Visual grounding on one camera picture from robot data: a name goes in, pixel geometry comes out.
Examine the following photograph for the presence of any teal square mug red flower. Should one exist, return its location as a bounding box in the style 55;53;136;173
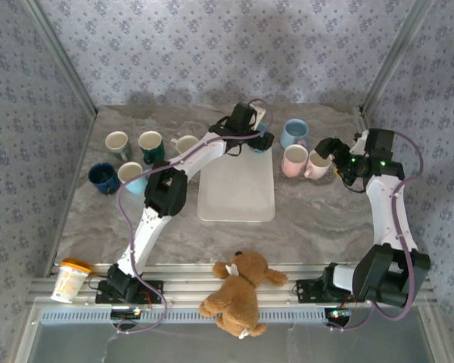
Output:
248;121;269;155

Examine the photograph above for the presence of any pale pink tall mug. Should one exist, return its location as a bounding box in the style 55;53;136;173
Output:
303;152;333;180

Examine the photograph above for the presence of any large light blue ribbed mug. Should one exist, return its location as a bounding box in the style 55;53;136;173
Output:
278;118;310;150

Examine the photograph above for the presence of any pink faceted mug gold rim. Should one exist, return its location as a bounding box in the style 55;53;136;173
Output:
281;144;309;178

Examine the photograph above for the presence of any white faceted mug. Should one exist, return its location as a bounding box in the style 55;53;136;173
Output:
169;135;201;156

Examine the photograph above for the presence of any dark green mug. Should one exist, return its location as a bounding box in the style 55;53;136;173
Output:
138;131;166;166

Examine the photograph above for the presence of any light blue mug cream inside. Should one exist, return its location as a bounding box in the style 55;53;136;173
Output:
117;161;151;194

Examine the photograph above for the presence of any dark blue mug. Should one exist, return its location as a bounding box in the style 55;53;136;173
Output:
88;162;121;196

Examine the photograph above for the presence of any grey mug cream inside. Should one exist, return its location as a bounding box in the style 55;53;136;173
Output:
104;130;132;162

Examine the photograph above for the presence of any white plastic tray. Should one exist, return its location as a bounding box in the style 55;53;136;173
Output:
196;148;276;223

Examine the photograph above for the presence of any small circuit board with LEDs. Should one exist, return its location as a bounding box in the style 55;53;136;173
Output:
324;308;352;321
110;308;141;321

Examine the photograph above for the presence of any brown teddy bear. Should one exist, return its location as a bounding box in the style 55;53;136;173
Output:
198;249;289;340

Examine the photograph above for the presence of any instant noodle cup orange lid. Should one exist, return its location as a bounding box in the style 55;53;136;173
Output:
50;257;93;304

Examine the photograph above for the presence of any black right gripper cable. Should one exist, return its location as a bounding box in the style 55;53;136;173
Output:
342;180;368;193

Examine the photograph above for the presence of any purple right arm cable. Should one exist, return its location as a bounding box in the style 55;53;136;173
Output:
328;130;424;333

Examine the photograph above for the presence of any aluminium frame post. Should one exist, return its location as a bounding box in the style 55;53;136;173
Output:
22;0;98;115
359;0;438;114

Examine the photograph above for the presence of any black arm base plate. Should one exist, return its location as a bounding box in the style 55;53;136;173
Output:
294;278;366;303
95;279;164;305

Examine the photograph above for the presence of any aluminium front rail frame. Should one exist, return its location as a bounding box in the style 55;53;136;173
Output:
26;262;438;308

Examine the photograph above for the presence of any grey slotted cable duct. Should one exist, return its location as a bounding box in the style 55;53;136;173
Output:
37;309;332;326

